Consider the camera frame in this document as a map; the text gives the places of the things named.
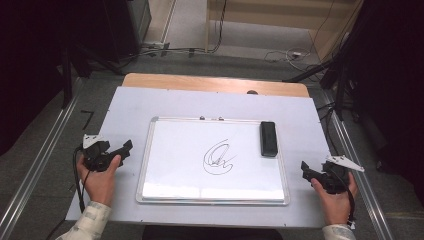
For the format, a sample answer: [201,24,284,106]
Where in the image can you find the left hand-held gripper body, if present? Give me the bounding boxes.
[81,133,118,173]

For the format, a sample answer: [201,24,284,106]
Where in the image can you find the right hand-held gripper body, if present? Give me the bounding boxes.
[319,154,366,195]

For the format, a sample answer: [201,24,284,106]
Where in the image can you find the black whiteboard eraser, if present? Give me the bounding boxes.
[259,121,279,158]

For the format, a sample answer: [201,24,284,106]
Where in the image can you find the person's right hand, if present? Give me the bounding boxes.
[310,171,359,227]

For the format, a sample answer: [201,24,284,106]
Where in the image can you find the person's left hand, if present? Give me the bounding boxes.
[76,154,123,208]

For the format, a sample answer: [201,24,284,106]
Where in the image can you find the white table cover sheet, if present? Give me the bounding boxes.
[65,86,356,231]

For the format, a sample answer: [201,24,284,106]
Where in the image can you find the black metal stand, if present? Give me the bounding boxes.
[282,29,363,122]
[59,39,125,110]

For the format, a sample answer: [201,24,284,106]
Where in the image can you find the metal-framed whiteboard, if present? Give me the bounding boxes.
[135,115,291,206]

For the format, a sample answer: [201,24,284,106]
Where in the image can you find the wooden table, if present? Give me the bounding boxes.
[121,72,311,99]

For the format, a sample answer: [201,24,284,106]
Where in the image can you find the dark cabinet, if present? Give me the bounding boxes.
[98,0,153,64]

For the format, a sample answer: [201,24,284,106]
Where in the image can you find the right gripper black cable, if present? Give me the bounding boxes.
[335,169,358,225]

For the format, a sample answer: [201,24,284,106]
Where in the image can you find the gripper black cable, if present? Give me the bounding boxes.
[335,169,358,225]
[72,145,92,214]

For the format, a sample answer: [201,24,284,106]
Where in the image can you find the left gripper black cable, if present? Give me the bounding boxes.
[72,145,92,214]

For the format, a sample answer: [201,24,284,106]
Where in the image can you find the aluminium floor rail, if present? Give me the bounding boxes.
[323,93,396,240]
[0,78,84,240]

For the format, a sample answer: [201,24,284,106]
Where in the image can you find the black cable beside table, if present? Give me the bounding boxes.
[317,101,338,158]

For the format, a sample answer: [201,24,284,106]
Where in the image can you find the black floor cables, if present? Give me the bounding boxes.
[116,0,228,64]

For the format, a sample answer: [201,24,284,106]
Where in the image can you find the white floor cable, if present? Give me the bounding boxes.
[264,47,314,72]

